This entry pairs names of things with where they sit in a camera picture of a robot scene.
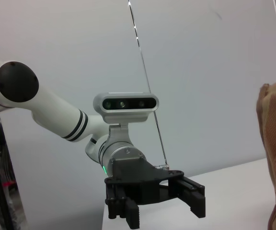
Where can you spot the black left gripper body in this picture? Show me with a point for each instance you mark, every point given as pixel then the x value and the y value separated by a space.
pixel 133 172

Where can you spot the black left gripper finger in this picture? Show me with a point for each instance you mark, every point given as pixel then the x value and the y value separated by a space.
pixel 133 213
pixel 195 198

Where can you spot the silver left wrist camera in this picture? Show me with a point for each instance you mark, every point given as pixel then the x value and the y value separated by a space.
pixel 128 104

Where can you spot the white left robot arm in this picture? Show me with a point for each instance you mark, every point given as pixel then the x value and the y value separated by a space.
pixel 56 107

